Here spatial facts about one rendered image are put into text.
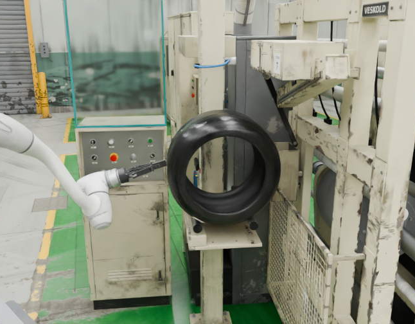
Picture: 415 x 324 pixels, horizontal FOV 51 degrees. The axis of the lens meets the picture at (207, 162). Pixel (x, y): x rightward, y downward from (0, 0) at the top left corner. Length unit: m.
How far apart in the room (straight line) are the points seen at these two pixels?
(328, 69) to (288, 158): 0.84
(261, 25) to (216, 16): 9.47
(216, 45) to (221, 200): 0.83
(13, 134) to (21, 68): 9.29
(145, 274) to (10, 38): 8.65
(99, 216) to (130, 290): 1.17
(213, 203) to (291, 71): 0.93
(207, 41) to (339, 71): 0.84
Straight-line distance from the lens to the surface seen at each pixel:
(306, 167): 2.50
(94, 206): 2.03
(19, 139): 1.79
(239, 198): 2.38
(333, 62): 1.73
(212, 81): 2.34
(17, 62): 11.05
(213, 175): 2.45
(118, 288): 3.11
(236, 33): 2.93
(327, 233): 2.99
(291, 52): 1.77
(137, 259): 3.00
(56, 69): 10.92
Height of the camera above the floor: 1.82
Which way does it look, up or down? 17 degrees down
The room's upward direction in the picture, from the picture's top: straight up
